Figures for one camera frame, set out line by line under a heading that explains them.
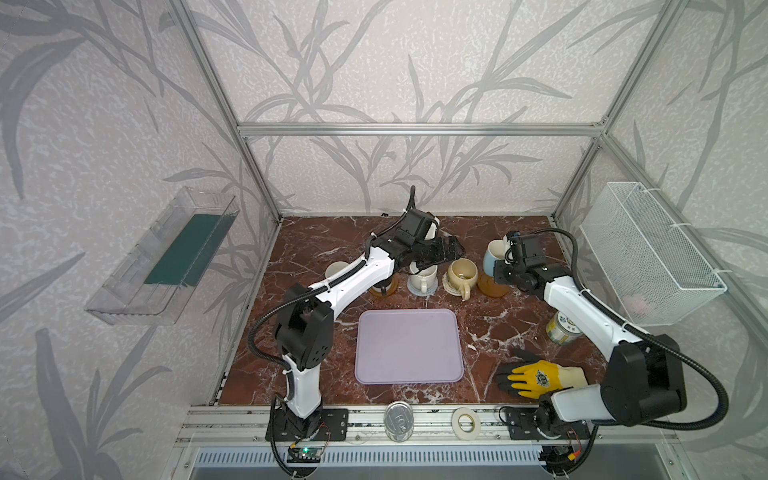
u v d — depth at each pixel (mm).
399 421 694
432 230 691
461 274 988
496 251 882
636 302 730
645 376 418
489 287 997
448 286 978
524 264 665
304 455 717
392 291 983
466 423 751
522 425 732
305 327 477
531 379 787
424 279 915
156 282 629
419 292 917
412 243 659
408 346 870
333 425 736
